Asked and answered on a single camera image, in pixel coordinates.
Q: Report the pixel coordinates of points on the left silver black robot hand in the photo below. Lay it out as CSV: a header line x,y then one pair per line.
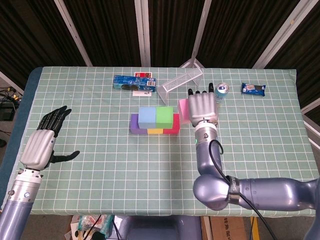
x,y
38,147

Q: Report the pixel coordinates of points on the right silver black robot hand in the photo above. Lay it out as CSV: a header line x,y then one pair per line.
x,y
202,107

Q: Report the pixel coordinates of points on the light pink foam cube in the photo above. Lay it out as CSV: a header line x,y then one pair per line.
x,y
183,110

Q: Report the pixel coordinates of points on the magenta foam cube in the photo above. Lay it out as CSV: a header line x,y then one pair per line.
x,y
176,123

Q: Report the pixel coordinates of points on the green foam cube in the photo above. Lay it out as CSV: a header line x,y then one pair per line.
x,y
164,117

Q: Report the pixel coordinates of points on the yellow foam cube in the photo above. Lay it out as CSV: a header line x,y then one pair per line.
x,y
155,131

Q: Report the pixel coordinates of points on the light blue foam cube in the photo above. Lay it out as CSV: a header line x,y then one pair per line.
x,y
147,117

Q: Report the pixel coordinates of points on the purple foam cube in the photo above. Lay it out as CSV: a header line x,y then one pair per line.
x,y
134,125

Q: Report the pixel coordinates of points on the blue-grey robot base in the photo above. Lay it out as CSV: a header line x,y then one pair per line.
x,y
155,228

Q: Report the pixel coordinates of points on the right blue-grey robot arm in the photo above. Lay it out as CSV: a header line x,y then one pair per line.
x,y
265,192

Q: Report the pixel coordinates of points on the light blue drink can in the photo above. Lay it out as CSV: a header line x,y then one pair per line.
x,y
222,88

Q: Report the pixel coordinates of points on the black equipment box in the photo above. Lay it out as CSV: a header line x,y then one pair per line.
x,y
6,112

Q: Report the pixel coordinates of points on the blue snack packet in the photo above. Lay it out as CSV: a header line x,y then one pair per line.
x,y
253,89

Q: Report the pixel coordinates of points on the white paper card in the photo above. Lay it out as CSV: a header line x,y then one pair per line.
x,y
141,93

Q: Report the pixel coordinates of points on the red card box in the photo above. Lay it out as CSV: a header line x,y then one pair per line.
x,y
143,74

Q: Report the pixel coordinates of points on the blue cookie box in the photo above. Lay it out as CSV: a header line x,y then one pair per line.
x,y
135,83

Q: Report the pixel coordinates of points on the teal snack bag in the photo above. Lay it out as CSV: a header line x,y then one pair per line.
x,y
87,222

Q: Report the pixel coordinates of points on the green checked tablecloth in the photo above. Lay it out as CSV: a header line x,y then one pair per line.
x,y
125,175

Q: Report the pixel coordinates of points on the dark pleated curtain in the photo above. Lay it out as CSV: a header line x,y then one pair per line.
x,y
112,30

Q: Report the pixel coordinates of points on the brown cardboard box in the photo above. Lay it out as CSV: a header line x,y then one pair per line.
x,y
227,228

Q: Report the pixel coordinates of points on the white frame bar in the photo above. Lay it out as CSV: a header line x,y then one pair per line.
x,y
312,133
311,106
11,83

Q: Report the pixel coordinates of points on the white frame post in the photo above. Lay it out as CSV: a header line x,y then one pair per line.
x,y
281,32
146,32
75,37
201,25

